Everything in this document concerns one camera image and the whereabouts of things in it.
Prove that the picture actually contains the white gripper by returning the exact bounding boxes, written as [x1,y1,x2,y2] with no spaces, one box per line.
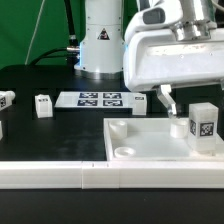
[123,6,224,119]

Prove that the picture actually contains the white square tabletop part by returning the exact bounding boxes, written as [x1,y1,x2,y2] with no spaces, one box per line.
[103,118,224,162]

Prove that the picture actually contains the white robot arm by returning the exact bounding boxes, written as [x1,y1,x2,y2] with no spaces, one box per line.
[75,0,224,117]

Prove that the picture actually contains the white base tag plate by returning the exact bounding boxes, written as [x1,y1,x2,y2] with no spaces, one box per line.
[55,91,133,108]

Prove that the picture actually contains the white front fence wall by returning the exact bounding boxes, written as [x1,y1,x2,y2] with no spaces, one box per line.
[0,161,224,189]

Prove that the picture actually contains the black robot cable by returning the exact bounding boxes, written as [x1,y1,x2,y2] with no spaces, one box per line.
[29,0,82,66]

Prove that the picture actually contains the thin white cable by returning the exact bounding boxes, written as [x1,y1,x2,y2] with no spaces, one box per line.
[24,0,47,66]

